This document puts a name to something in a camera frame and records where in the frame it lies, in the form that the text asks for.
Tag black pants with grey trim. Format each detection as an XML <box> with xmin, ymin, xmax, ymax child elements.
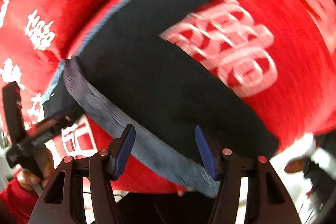
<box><xmin>43</xmin><ymin>0</ymin><xmax>278</xmax><ymax>196</ymax></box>

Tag red sleeve forearm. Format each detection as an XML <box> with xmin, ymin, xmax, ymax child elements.
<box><xmin>1</xmin><ymin>177</ymin><xmax>39</xmax><ymax>224</ymax></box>

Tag person's left hand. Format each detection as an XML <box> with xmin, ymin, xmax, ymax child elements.
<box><xmin>16</xmin><ymin>148</ymin><xmax>55</xmax><ymax>190</ymax></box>

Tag brown shoe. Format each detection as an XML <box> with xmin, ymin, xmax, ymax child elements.
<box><xmin>284</xmin><ymin>157</ymin><xmax>309</xmax><ymax>174</ymax></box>

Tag red bedspread with white characters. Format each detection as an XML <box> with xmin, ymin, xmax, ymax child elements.
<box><xmin>1</xmin><ymin>0</ymin><xmax>335</xmax><ymax>193</ymax></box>

